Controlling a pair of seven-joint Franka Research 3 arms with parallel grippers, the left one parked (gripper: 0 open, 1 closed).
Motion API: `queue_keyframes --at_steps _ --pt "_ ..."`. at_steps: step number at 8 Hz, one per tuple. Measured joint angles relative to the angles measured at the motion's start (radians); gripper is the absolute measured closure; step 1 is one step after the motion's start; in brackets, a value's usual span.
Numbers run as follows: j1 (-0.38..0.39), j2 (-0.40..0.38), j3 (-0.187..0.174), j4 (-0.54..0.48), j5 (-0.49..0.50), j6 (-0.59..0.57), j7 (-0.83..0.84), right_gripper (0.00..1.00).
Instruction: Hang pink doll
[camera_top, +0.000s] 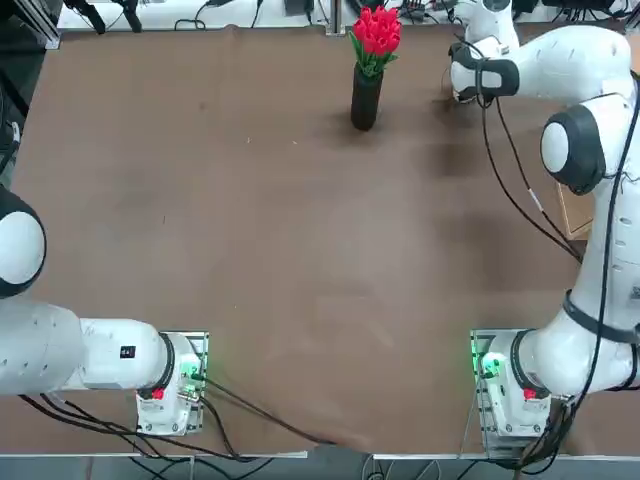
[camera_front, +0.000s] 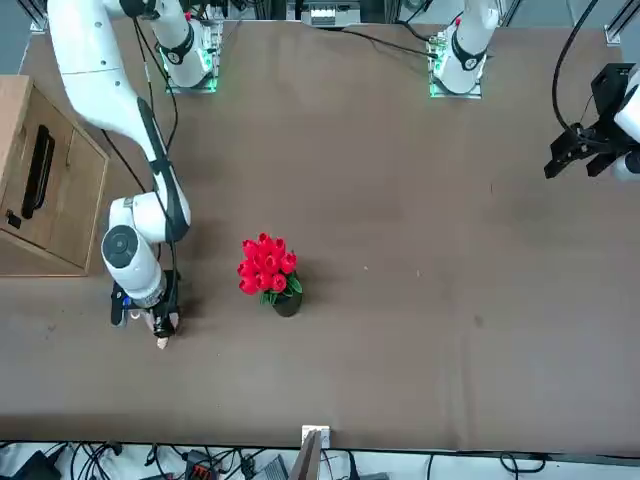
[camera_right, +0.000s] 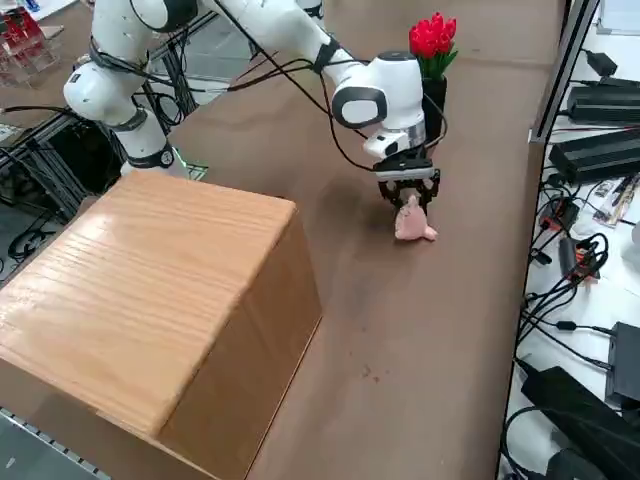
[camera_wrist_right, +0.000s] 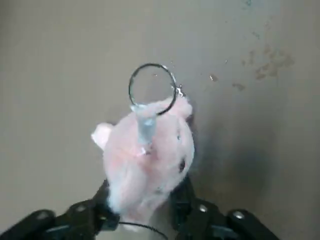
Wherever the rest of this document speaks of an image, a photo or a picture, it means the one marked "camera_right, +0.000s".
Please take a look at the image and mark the black square box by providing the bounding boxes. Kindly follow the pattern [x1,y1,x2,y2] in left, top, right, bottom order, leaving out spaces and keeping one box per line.
[604,322,640,406]

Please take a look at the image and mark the printed paper packets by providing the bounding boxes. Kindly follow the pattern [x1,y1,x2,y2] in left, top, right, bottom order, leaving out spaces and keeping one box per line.
[593,172,640,229]

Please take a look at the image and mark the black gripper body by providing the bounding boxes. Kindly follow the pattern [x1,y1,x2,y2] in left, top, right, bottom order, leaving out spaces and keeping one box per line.
[373,147,434,184]

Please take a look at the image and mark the pink plush doll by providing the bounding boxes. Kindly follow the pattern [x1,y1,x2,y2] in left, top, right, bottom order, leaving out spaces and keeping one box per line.
[393,193,439,245]

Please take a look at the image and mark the slotted aluminium rail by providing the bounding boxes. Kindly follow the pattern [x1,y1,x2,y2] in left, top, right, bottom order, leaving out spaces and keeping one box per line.
[0,405,112,480]

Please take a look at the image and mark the clear acrylic shelf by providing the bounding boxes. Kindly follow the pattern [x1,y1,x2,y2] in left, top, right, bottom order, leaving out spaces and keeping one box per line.
[0,12,64,90]

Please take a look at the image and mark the long black power supply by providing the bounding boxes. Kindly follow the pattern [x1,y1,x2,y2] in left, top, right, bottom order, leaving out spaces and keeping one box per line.
[569,85,640,109]
[568,97,640,126]

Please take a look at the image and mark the light wooden box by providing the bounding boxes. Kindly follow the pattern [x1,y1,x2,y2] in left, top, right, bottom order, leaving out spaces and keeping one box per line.
[0,171,324,480]

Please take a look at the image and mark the aluminium frame post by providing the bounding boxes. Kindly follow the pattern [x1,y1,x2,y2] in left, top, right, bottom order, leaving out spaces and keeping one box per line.
[529,0,601,146]

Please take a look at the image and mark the orange and black connector box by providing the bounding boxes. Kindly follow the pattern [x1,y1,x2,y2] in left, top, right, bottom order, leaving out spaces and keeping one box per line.
[541,196,581,232]
[563,238,609,287]

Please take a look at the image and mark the small black power adapter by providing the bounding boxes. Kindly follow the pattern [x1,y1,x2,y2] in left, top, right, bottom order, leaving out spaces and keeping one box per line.
[584,49,620,77]

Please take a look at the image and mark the black cylindrical vase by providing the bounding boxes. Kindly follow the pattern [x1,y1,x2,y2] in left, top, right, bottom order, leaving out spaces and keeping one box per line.
[422,75,449,142]

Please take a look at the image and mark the black metal table frame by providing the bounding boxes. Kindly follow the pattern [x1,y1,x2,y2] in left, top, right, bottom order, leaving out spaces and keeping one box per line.
[0,107,126,221]

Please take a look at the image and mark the red packets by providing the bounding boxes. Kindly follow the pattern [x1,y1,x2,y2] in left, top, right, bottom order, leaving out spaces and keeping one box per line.
[0,12,36,56]

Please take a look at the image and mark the large ribbed black power supply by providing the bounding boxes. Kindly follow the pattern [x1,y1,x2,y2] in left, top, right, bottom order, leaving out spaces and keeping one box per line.
[548,127,640,181]

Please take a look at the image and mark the red artificial tulip bunch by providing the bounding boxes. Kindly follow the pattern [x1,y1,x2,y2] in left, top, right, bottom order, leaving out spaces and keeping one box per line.
[408,12,459,81]

